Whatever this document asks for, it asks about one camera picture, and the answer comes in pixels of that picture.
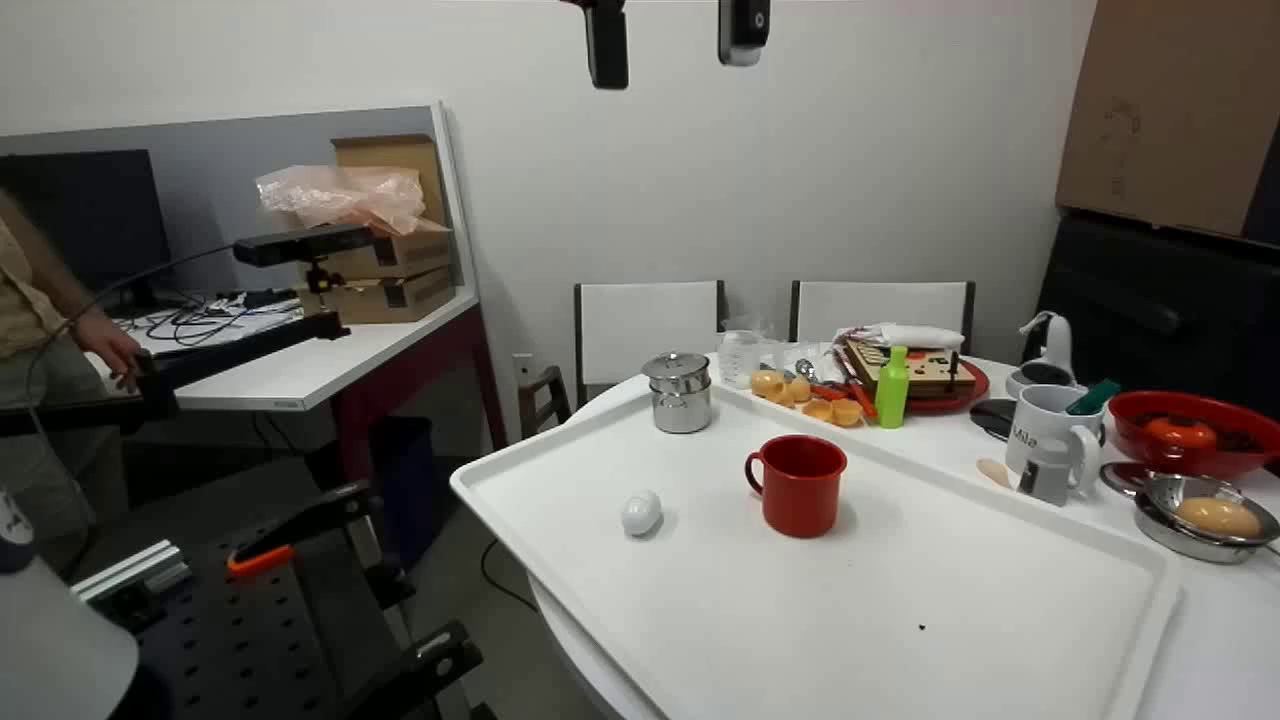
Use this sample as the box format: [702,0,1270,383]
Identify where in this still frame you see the white egg-shaped timer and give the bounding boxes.
[621,487,667,543]

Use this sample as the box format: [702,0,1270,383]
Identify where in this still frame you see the person left forearm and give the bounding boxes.
[13,224,97,335]

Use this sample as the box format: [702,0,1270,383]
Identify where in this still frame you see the person left hand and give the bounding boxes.
[66,313,144,388]

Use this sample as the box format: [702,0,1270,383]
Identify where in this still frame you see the upright cardboard box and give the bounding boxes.
[329,133,454,232]

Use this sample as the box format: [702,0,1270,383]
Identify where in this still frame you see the small flat cardboard box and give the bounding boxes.
[369,222,458,282]

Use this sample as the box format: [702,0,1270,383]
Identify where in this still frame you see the white chair back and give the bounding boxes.
[572,275,731,408]

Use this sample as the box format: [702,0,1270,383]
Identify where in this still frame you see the clear glass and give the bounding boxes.
[714,323,772,388]

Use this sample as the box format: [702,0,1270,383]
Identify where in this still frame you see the long flat cardboard box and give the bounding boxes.
[324,260,463,328]

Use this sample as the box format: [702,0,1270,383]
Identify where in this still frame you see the white cloth roll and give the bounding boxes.
[852,320,967,355]

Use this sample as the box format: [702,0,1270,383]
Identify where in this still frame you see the steel pot with lid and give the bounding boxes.
[641,350,719,442]

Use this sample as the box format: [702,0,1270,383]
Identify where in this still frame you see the black step stool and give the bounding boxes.
[515,364,580,442]

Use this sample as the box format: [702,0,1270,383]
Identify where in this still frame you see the wooden toy crate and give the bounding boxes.
[835,333,967,400]

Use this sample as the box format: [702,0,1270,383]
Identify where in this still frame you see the green bottle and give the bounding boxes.
[872,343,917,431]

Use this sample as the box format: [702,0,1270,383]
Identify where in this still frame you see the red plate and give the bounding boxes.
[743,355,996,428]

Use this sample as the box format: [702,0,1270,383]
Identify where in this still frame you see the large cardboard sheet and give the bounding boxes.
[1057,0,1280,246]

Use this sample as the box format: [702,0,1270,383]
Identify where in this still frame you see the white desk with red legs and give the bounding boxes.
[80,283,498,493]

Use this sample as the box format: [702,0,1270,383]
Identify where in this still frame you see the small black dish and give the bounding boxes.
[967,396,1023,446]

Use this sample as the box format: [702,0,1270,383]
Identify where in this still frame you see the black mounting bar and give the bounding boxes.
[129,308,356,400]

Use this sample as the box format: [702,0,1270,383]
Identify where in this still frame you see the dark blue bin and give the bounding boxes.
[369,414,446,568]

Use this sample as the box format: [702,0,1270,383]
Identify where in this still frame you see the black cabinet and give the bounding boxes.
[1036,207,1280,422]

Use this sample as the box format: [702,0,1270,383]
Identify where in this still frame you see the teal utensil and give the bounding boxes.
[1062,378,1128,422]

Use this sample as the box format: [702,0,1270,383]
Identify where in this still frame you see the wooden spoon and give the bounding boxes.
[970,456,1029,493]

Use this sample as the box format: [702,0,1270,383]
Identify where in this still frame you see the white mug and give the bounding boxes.
[1002,381,1111,510]

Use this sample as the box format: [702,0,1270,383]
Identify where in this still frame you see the black monitor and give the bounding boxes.
[0,150,175,320]

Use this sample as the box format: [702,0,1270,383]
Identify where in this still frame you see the large white tray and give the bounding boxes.
[446,381,1182,720]

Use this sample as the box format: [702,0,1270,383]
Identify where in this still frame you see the orange tomato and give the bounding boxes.
[1141,414,1225,459]

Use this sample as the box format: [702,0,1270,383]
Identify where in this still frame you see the person torso beige shirt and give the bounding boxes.
[0,194,71,414]

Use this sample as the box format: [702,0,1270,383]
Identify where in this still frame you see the red bowl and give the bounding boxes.
[1103,388,1280,486]

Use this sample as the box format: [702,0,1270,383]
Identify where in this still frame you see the steel bowl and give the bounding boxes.
[1128,471,1280,568]

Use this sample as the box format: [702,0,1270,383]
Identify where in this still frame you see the yellow bread roll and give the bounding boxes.
[1176,493,1266,540]

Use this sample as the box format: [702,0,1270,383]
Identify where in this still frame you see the black perforated breadboard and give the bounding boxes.
[77,532,489,720]

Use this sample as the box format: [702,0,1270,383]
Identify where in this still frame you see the white rounded cover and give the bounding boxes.
[0,554,144,720]

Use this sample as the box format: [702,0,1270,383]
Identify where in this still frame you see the red cup with handle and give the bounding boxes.
[740,431,852,543]

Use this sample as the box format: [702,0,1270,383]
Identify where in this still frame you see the tangle of thin cables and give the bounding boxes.
[129,288,309,350]

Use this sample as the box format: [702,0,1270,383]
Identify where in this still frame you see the black clamp orange handle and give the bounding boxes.
[217,478,392,594]

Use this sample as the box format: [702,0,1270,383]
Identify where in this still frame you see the aluminium extrusion rail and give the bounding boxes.
[66,535,192,608]

